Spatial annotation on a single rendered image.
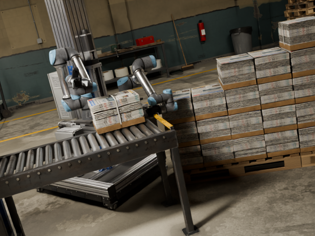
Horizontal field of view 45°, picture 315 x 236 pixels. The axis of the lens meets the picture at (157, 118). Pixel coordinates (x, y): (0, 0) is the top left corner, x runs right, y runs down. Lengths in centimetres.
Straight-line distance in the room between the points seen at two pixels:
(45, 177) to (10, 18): 750
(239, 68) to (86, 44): 137
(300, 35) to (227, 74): 67
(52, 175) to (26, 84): 737
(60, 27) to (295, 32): 204
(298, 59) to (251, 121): 65
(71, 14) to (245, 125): 183
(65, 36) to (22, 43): 620
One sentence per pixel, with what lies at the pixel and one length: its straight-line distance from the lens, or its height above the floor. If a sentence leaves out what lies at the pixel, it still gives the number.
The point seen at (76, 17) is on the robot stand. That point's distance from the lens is 358.
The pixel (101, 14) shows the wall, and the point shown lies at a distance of 983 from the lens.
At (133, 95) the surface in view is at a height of 103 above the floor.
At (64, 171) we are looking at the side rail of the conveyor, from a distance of 252.
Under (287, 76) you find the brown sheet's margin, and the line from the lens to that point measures 340.
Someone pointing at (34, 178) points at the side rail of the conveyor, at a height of 75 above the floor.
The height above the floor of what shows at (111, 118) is 90.
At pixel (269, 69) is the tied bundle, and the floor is 95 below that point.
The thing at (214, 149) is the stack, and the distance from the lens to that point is 349.
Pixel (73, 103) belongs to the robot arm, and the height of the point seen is 99.
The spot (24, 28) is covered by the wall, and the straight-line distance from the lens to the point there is 973.
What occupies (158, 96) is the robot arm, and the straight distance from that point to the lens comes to 311.
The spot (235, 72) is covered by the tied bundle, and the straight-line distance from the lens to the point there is 332.
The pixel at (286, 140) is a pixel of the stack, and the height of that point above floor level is 29.
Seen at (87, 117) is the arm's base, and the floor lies 84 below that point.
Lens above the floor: 159
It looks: 15 degrees down
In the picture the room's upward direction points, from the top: 12 degrees counter-clockwise
